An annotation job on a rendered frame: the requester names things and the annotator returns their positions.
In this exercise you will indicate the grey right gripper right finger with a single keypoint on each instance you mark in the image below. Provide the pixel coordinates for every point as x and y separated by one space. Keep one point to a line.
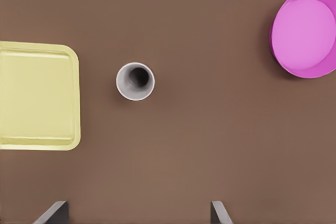
219 213

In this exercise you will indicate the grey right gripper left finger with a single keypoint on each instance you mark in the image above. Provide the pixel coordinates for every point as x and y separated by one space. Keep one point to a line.
55 213

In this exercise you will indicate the pale yellow tray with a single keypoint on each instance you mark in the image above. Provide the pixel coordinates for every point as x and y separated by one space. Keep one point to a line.
36 95

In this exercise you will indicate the white IKEA cup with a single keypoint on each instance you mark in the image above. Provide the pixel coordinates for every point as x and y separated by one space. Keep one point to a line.
135 81

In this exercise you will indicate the pink bowl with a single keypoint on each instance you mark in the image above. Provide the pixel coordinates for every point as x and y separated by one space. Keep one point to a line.
304 32

